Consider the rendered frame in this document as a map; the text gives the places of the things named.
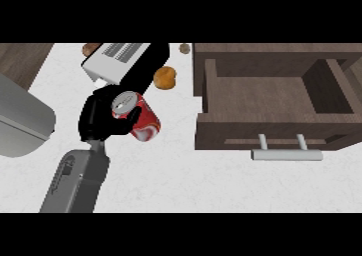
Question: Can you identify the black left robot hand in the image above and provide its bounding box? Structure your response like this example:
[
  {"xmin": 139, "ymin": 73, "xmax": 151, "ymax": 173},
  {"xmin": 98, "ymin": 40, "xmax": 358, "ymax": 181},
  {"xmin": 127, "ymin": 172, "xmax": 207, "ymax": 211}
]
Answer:
[{"xmin": 79, "ymin": 84, "xmax": 144, "ymax": 142}]

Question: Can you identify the pale grey appliance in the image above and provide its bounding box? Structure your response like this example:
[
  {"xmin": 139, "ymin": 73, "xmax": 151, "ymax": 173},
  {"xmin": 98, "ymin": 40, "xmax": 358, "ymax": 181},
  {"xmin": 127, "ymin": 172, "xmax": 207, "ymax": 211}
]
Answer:
[{"xmin": 0, "ymin": 66, "xmax": 58, "ymax": 159}]

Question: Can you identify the orange potato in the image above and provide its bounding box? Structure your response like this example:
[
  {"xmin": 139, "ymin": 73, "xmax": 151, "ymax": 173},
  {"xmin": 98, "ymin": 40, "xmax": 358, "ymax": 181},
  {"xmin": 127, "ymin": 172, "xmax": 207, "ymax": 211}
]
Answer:
[{"xmin": 152, "ymin": 65, "xmax": 178, "ymax": 91}]

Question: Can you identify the brown wooden drawer front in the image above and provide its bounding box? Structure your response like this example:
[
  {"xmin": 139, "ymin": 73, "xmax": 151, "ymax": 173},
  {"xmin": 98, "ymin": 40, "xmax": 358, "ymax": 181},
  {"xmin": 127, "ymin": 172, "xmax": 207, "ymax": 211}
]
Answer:
[{"xmin": 194, "ymin": 112, "xmax": 362, "ymax": 153}]

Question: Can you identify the pale grey drawer handle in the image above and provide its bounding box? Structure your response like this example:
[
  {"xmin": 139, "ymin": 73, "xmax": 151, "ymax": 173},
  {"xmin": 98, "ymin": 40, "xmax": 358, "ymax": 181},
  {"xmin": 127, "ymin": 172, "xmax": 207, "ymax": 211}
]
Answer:
[{"xmin": 251, "ymin": 133, "xmax": 325, "ymax": 162}]

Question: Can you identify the red soda can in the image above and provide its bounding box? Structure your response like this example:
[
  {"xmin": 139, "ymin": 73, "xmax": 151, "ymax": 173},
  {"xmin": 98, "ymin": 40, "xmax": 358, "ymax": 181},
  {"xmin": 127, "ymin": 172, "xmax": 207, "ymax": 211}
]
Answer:
[{"xmin": 111, "ymin": 90, "xmax": 163, "ymax": 143}]

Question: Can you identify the white and black toaster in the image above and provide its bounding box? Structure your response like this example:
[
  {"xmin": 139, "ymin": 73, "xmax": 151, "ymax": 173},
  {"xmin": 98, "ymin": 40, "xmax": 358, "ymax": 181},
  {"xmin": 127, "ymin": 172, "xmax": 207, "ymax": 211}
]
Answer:
[{"xmin": 80, "ymin": 42, "xmax": 172, "ymax": 96}]

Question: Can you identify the brown wooden drawer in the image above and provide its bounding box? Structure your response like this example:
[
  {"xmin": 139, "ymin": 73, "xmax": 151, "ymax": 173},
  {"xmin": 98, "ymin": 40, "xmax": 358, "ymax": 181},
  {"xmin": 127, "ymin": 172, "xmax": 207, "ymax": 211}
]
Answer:
[
  {"xmin": 203, "ymin": 58, "xmax": 361, "ymax": 116},
  {"xmin": 194, "ymin": 112, "xmax": 362, "ymax": 153}
]

